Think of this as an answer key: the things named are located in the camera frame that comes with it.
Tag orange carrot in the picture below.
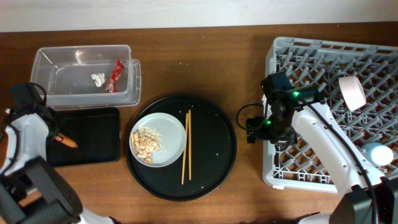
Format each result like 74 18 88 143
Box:
55 133 78 148

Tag red snack wrapper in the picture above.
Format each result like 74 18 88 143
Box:
106 60 125 93

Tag white bowl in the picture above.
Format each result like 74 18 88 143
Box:
338 76 366 111

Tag light blue cup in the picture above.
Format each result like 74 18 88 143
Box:
362 142 394 167

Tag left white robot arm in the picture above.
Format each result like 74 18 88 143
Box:
1 82 118 224

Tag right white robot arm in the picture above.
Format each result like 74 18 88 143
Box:
242 72 397 223

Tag clear plastic waste bin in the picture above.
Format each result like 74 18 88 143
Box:
30 45 142 110

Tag grey dishwasher rack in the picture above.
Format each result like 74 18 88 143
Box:
262 37 397 194

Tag black rectangular tray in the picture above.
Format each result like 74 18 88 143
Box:
47 108 121 167

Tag round black serving tray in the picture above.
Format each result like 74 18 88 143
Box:
126 94 237 202

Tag crumpled white tissue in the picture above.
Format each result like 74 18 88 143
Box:
91 73 105 87

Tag right wooden chopstick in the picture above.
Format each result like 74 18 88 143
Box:
188 110 192 180

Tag wooden chopstick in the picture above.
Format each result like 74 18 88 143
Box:
188 110 192 180
181 113 189 185

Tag left wooden chopstick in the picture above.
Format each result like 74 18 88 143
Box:
181 113 189 185

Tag grey plate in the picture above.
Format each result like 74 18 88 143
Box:
128 113 185 168

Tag peanut shell food scraps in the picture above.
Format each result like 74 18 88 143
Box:
131 127 163 164

